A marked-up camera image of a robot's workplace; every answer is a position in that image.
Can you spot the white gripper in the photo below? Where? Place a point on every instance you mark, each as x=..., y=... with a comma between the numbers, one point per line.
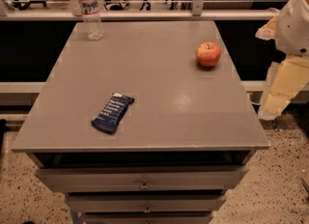
x=294, y=28

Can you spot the red yellow apple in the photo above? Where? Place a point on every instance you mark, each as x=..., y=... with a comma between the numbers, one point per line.
x=208, y=54

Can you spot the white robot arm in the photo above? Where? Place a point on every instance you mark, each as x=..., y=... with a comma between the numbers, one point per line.
x=290, y=30

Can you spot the clear plastic water bottle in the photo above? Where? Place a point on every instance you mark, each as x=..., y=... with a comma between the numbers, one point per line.
x=90, y=13

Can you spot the grey drawer cabinet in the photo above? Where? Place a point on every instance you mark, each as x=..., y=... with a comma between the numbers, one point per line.
x=183, y=115

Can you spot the top grey drawer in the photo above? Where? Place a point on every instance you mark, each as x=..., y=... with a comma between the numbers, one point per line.
x=141, y=179

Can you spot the grey drawer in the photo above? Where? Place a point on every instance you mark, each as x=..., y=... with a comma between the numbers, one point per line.
x=141, y=179
x=145, y=203
x=151, y=218

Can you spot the blue snack bar wrapper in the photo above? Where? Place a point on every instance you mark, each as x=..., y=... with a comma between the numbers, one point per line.
x=110, y=116

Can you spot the bottom grey drawer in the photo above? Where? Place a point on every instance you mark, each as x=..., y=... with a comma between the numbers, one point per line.
x=151, y=218

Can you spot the middle grey drawer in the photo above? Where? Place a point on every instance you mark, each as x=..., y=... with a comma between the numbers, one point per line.
x=145, y=203

